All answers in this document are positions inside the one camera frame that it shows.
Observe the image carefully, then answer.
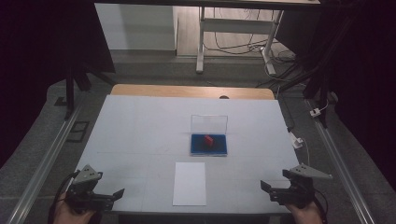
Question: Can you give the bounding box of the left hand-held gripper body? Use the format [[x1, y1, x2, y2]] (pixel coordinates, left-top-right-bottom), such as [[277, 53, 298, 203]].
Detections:
[[64, 164, 115, 215]]

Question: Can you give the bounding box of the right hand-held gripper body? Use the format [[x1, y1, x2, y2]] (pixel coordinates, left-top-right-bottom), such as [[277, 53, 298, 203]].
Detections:
[[268, 163, 333, 210]]

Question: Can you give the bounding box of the blue ink pad case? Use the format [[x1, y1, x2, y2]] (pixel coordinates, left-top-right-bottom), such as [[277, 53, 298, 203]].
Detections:
[[190, 114, 229, 157]]

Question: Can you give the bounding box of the person's right hand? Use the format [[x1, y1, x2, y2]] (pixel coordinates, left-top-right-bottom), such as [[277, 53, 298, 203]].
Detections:
[[284, 200, 323, 224]]

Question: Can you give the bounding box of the person's left hand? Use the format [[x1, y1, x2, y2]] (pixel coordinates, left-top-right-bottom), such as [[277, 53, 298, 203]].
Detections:
[[52, 192, 96, 224]]

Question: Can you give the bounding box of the white table mat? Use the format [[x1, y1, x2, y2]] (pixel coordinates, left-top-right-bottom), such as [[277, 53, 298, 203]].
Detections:
[[73, 94, 301, 216]]

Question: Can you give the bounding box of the white paper sheet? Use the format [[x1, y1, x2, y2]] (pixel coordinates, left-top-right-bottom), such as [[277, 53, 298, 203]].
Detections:
[[172, 161, 207, 207]]

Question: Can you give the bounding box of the black metal stand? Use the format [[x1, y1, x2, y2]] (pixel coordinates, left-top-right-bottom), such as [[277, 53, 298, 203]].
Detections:
[[63, 60, 117, 121], [278, 0, 359, 129]]

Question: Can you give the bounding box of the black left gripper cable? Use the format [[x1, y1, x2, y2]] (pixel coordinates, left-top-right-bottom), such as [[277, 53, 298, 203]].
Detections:
[[47, 170, 81, 224]]

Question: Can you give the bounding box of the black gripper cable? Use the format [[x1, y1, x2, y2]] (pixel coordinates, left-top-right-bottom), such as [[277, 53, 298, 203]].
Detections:
[[312, 189, 330, 224], [47, 170, 81, 224]]

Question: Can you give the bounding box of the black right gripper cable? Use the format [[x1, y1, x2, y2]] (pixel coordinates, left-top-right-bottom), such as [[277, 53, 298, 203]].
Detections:
[[312, 189, 330, 224]]

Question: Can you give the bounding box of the aluminium floor rail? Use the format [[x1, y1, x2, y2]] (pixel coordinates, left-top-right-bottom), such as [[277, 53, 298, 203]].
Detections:
[[6, 101, 84, 224], [305, 99, 376, 224]]

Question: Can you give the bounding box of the white plug with cable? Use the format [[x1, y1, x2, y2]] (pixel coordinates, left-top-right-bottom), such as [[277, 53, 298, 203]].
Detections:
[[290, 132, 312, 166]]

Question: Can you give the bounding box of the black floor frame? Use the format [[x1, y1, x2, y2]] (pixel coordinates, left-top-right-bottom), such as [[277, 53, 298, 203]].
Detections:
[[65, 120, 91, 144]]

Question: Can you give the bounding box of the bundle of floor cables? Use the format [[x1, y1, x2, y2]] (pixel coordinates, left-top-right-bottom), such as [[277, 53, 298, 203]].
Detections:
[[204, 7, 300, 64]]

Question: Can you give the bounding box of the white desk frame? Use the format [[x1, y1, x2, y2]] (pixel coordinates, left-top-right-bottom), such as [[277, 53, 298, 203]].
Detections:
[[195, 7, 285, 76]]

